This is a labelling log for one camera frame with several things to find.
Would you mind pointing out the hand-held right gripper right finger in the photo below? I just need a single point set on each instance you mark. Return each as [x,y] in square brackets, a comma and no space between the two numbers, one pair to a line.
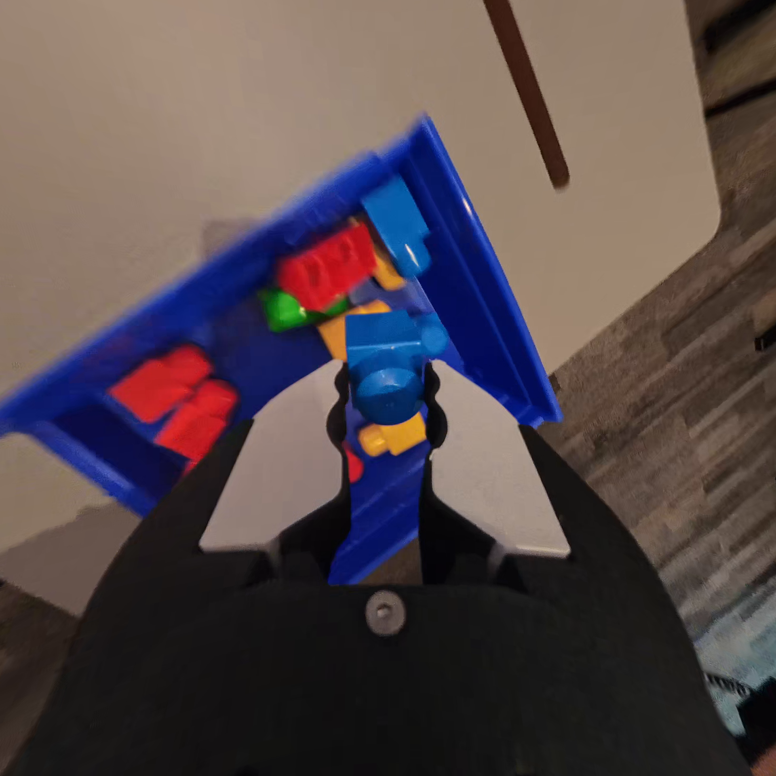
[491,479]

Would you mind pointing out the blue toy block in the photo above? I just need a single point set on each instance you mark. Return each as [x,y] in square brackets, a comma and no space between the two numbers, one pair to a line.
[382,345]

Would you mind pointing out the blue plastic bin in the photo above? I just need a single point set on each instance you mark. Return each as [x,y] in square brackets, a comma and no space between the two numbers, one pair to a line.
[473,273]

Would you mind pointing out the pile of colourful toy blocks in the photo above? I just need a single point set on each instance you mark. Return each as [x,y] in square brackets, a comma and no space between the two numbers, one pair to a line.
[327,273]

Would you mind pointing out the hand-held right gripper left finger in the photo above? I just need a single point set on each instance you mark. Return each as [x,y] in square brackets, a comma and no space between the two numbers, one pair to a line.
[285,473]

